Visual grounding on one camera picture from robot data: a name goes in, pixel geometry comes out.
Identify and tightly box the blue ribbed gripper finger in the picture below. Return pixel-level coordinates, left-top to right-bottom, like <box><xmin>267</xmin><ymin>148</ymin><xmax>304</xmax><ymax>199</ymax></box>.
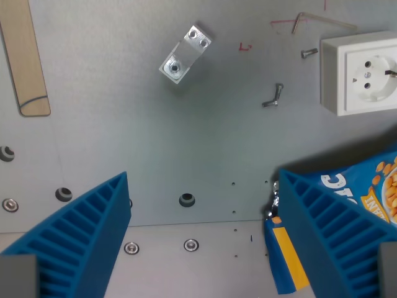
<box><xmin>0</xmin><ymin>171</ymin><xmax>132</xmax><ymax>298</ymax></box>
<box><xmin>278</xmin><ymin>169</ymin><xmax>397</xmax><ymax>298</ymax></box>

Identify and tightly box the silver countersunk table screw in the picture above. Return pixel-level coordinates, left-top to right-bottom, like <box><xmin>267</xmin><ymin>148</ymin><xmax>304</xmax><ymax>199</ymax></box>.
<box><xmin>183</xmin><ymin>238</ymin><xmax>200</xmax><ymax>253</ymax></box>
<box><xmin>123</xmin><ymin>242</ymin><xmax>140</xmax><ymax>256</ymax></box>
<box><xmin>1</xmin><ymin>197</ymin><xmax>19</xmax><ymax>214</ymax></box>

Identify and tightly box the blue peanut snack bag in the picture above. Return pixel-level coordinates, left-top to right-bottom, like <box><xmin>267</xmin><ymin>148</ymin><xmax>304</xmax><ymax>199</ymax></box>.
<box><xmin>263</xmin><ymin>154</ymin><xmax>397</xmax><ymax>296</ymax></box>

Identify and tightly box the light wooden board strip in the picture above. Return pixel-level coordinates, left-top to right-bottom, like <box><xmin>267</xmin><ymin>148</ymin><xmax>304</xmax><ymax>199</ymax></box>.
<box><xmin>0</xmin><ymin>0</ymin><xmax>51</xmax><ymax>117</ymax></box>

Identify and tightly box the metal hex allen key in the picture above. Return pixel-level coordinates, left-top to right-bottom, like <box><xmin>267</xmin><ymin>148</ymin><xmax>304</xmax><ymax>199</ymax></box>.
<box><xmin>291</xmin><ymin>11</ymin><xmax>358</xmax><ymax>34</ymax></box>

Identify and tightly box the white wall power socket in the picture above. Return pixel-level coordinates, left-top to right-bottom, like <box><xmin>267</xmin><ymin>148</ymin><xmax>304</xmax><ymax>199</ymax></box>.
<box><xmin>319</xmin><ymin>30</ymin><xmax>397</xmax><ymax>117</ymax></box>

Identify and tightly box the aluminium bracket block with holes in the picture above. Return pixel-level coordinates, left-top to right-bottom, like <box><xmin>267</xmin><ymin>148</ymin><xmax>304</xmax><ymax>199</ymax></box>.
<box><xmin>158</xmin><ymin>20</ymin><xmax>215</xmax><ymax>90</ymax></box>

